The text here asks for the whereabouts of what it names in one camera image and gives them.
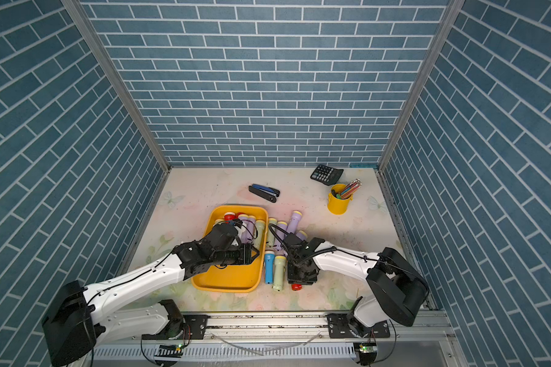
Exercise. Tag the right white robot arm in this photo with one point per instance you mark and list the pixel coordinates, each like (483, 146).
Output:
(398, 289)

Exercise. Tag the coloured pens bundle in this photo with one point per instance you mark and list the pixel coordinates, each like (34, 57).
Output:
(348, 190)

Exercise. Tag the black desk calculator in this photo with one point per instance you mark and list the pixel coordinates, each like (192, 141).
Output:
(326, 175)

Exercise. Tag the yellow pen cup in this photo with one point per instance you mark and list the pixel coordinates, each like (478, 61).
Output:
(338, 206)

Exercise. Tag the yellow plastic storage tray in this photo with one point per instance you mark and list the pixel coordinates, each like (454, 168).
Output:
(234, 278)

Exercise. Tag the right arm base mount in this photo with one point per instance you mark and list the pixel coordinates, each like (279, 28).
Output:
(346, 325)

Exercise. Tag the black and blue stapler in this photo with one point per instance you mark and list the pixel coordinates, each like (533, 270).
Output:
(267, 193)

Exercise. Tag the blue flashlight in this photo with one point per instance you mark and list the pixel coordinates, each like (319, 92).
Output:
(269, 258)

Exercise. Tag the green flashlight beside tray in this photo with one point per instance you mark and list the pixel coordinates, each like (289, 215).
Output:
(270, 239)

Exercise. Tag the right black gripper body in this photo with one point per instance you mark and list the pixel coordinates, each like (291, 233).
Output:
(298, 274)

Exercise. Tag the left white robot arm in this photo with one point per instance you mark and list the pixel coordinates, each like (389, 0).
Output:
(80, 318)

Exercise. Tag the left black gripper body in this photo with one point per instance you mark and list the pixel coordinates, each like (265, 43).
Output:
(233, 255)

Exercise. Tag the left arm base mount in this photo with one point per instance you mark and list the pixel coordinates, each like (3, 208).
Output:
(187, 327)

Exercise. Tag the purple flashlight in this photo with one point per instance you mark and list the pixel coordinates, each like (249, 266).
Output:
(280, 234)
(301, 235)
(251, 233)
(294, 221)
(243, 221)

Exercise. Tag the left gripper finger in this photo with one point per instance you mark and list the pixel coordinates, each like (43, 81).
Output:
(253, 260)
(255, 251)

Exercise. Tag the red flashlight white logo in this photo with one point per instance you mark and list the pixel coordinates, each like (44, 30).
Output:
(229, 216)

